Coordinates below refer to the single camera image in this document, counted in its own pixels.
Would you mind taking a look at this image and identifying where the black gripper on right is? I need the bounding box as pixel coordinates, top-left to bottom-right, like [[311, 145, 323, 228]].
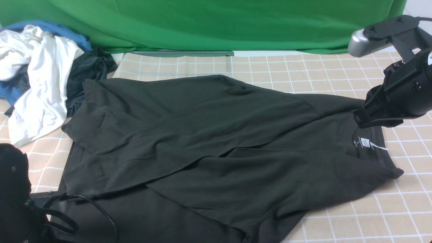
[[353, 84, 410, 129]]

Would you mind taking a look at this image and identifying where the dark gray long-sleeve top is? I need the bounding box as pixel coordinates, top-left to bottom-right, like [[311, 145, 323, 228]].
[[59, 75, 404, 243]]

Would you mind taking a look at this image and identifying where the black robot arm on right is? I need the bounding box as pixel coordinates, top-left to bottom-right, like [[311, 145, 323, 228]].
[[353, 48, 432, 129]]

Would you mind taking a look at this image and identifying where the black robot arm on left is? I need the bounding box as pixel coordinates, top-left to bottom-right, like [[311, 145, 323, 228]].
[[0, 143, 52, 243]]

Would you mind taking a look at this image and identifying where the checkered beige tablecloth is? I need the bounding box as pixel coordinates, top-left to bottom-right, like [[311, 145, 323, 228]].
[[0, 51, 432, 243]]

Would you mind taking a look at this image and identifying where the green backdrop cloth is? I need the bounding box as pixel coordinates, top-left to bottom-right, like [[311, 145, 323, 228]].
[[0, 0, 406, 54]]

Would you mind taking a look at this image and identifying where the green metal base bar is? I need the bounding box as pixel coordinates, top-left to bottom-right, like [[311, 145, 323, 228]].
[[128, 50, 235, 57]]

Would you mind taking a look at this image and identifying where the dark teal crumpled garment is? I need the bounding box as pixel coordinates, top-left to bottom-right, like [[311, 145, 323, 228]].
[[0, 48, 118, 117]]

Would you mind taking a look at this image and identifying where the white crumpled garment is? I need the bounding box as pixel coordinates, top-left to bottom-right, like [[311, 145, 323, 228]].
[[1, 25, 84, 147]]

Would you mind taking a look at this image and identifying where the blue crumpled garment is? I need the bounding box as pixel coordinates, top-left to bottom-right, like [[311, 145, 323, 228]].
[[1, 20, 92, 106]]

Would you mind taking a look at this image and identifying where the silver wrist camera on right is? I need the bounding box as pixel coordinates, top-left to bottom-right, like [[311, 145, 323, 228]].
[[348, 15, 432, 63]]

